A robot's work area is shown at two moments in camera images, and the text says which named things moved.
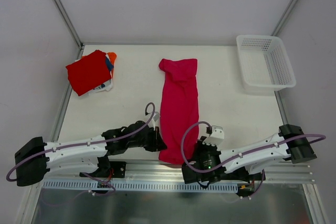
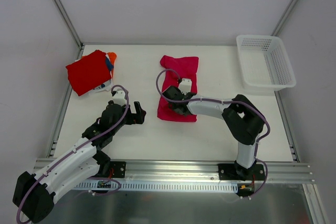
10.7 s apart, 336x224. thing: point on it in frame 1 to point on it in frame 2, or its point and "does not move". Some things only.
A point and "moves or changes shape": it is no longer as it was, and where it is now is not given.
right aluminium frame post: [294, 3] does not move
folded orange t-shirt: [112, 56] does not move
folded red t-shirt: [89, 72] does not move
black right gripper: [190, 172] to [180, 108]
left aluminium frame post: [63, 13] does not move
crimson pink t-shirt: [179, 107] moves or changes shape
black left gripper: [155, 139] to [132, 115]
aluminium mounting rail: [157, 170] does not move
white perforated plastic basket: [265, 66] does not move
